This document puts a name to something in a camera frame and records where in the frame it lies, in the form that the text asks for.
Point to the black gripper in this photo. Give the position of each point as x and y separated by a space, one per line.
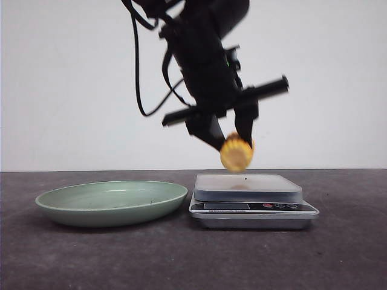
210 75

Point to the yellow corn cob piece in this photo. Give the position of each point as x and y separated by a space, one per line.
236 154

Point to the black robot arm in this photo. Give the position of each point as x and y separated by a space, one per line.
157 10

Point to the silver digital kitchen scale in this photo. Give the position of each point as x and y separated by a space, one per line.
261 201

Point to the green oval plate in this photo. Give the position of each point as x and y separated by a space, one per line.
111 203

